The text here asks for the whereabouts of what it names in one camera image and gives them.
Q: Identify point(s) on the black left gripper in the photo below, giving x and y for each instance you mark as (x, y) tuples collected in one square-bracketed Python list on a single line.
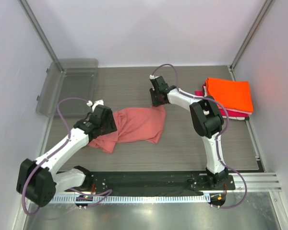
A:
[(111, 127)]

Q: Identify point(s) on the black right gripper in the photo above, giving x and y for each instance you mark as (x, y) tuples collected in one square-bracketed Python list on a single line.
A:
[(154, 102)]

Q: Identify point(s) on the salmon pink t shirt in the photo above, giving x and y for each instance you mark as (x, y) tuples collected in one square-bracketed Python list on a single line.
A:
[(133, 124)]

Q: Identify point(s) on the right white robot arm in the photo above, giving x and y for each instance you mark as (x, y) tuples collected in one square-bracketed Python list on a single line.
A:
[(207, 122)]

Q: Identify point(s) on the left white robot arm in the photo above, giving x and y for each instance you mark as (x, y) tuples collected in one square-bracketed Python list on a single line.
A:
[(39, 180)]

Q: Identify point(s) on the clear grey plastic bin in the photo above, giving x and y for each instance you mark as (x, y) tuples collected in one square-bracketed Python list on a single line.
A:
[(77, 78)]

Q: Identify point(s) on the magenta folded t shirt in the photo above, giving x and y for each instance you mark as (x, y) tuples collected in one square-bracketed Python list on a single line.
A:
[(232, 115)]

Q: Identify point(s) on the orange folded t shirt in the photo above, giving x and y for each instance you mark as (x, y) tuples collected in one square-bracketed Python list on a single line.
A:
[(233, 95)]

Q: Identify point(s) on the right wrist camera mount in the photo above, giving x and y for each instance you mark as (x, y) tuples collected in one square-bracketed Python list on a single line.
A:
[(151, 77)]

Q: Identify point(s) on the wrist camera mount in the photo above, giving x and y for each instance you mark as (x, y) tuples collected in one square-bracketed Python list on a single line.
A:
[(151, 77), (94, 104)]

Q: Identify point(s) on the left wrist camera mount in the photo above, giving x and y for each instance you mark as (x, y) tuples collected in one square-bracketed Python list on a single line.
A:
[(94, 104)]

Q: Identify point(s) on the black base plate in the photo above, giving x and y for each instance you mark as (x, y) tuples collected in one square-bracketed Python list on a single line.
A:
[(124, 182)]

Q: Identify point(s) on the slotted white cable duct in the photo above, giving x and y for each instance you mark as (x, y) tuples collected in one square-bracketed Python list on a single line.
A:
[(80, 199)]

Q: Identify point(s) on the aluminium frame rail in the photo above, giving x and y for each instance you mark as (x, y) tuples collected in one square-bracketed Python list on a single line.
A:
[(262, 182)]

